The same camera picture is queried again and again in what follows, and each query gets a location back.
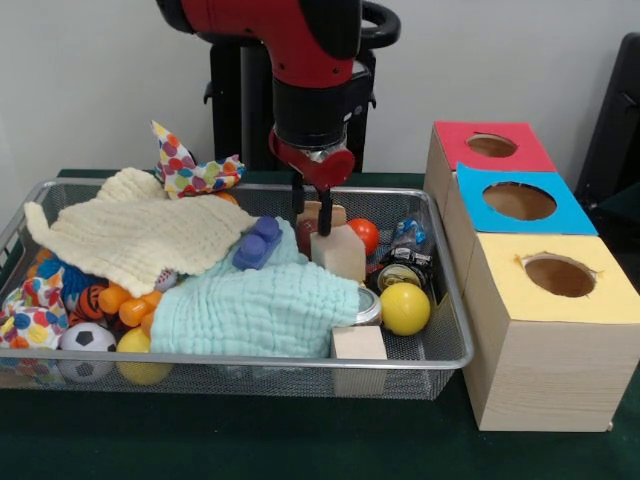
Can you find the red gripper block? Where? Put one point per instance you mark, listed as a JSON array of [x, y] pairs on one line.
[[315, 168]]

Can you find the small clear plastic bottle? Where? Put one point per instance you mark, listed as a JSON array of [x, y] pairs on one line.
[[410, 235]]

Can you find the colourful polka-dot cloth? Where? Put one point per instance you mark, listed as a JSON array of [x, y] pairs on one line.
[[190, 172]]

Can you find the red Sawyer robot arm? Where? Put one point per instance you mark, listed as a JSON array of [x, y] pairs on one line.
[[300, 50]]

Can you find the clear mesh bin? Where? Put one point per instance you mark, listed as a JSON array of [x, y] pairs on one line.
[[60, 195]]

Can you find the wooden box with three holes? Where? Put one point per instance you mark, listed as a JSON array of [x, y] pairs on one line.
[[545, 350]]

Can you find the flat tan wooden block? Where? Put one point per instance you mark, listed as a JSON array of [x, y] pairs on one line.
[[338, 213]]

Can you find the brown toy football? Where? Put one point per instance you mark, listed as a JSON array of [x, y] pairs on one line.
[[305, 238]]

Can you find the large wooden cube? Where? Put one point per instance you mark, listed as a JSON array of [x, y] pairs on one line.
[[340, 255]]

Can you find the red ball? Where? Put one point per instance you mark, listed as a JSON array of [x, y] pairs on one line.
[[364, 236]]

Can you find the blue toy car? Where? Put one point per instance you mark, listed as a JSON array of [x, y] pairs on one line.
[[257, 248]]

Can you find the black soda can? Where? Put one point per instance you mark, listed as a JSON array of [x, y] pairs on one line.
[[403, 272]]

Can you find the mint green muslin cloth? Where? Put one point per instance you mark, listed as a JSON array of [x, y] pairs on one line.
[[260, 310]]

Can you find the yellow smiley ball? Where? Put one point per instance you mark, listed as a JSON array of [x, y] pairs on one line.
[[405, 309]]

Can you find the small wooden cube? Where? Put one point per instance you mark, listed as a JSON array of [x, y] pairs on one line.
[[358, 343]]

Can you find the pale yellow muslin cloth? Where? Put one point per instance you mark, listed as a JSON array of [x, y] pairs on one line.
[[140, 235]]

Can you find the black and white soccer ball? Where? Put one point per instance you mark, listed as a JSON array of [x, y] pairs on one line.
[[87, 340]]

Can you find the black chair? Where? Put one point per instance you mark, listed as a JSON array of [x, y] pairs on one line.
[[615, 120]]

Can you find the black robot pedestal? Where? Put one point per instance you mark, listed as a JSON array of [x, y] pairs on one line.
[[385, 25]]

